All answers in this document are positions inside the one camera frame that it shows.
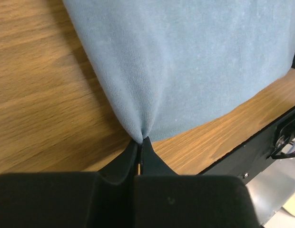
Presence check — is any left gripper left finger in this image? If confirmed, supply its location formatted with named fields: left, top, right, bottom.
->
left=98, top=141, right=138, bottom=185

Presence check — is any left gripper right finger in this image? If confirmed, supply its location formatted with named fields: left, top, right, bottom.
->
left=139, top=137, right=177, bottom=176

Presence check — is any blue-grey t shirt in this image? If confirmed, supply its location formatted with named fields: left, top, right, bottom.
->
left=64, top=0, right=295, bottom=143

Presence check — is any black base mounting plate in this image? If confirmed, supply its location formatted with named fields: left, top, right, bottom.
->
left=199, top=106, right=295, bottom=184

